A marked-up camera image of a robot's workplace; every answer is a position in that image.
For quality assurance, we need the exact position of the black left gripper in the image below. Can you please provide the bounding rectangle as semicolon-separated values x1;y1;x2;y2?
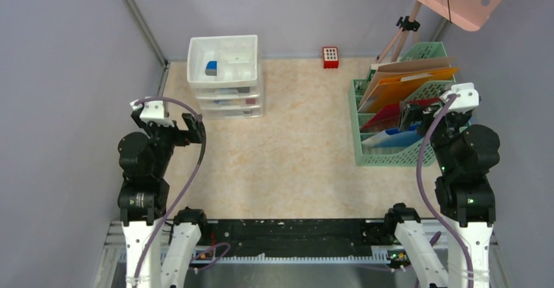
133;110;203;176

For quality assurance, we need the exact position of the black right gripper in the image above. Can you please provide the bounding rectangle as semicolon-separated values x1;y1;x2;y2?
398;99;470;172

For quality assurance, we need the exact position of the red plastic folder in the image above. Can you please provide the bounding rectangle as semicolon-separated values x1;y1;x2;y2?
360;97;439;133

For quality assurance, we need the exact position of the green plastic file rack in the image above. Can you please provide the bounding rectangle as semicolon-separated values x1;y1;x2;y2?
348;42;455;167

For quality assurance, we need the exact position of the orange folder binder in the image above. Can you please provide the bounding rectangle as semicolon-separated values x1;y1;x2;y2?
357;67;459;114

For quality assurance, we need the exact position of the white plastic drawer organizer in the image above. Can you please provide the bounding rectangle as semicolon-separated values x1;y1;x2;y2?
187;35;265;120

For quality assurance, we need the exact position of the black marker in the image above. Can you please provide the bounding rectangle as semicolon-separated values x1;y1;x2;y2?
217;87;250;95

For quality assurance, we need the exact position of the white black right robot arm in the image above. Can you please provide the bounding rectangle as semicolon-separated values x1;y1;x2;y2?
383;92;500;287

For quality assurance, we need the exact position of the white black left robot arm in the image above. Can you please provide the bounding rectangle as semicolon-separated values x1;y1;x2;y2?
118;112;210;287

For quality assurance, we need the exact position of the blue file folder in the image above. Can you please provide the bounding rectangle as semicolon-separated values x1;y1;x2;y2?
361;125;423;148

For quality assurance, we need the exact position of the blue grey eraser block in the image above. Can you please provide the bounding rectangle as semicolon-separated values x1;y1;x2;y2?
204;60;218;76

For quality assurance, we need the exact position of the red grid pen holder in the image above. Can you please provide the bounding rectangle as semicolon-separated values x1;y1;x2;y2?
322;46;340;69

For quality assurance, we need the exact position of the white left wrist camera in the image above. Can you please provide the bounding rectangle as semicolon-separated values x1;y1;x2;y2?
129;99;172;125

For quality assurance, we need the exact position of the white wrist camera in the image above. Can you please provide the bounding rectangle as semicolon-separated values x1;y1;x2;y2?
439;82;481;114
129;99;172;125

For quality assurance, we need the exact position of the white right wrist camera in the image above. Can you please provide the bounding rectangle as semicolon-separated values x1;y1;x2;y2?
439;82;481;114

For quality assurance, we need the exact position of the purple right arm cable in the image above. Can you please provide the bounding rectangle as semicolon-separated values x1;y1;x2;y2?
389;93;477;288

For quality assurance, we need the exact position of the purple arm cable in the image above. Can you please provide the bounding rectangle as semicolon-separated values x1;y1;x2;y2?
389;93;477;288
129;97;233;288

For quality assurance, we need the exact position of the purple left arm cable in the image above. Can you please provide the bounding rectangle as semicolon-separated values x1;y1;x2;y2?
129;97;233;288

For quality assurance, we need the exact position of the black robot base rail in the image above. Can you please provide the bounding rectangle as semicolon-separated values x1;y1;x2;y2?
199;219;400;258

